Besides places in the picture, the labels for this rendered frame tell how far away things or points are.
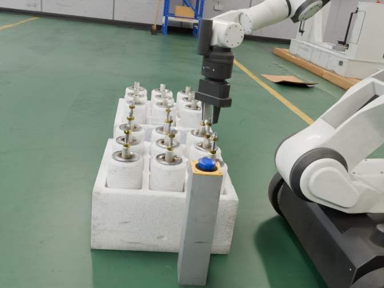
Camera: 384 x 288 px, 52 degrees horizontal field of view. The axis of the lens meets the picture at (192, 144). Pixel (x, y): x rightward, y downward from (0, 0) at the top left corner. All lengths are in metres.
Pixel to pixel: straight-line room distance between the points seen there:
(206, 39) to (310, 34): 4.52
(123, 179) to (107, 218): 0.12
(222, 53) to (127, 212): 0.50
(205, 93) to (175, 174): 0.26
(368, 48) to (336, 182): 3.43
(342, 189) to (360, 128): 0.15
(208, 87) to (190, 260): 0.48
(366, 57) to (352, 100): 3.28
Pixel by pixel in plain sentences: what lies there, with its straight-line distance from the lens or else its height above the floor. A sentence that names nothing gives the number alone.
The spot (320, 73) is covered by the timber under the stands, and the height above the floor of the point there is 0.04.
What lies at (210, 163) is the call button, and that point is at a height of 0.33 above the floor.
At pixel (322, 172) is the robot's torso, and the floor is 0.34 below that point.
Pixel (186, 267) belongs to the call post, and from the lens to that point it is 1.02.
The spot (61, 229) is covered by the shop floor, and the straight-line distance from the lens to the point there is 1.23.
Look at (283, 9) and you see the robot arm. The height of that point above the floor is 0.67.
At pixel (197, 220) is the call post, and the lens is 0.94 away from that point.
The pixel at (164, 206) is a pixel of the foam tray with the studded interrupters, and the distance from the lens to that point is 1.06.
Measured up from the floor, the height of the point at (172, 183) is 0.20.
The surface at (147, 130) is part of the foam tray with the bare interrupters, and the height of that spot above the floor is 0.16.
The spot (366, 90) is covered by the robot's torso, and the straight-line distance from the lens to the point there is 1.09.
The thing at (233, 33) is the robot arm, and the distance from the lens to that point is 1.08.
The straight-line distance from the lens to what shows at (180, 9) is 6.85.
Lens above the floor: 0.69
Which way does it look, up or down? 21 degrees down
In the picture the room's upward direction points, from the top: 7 degrees clockwise
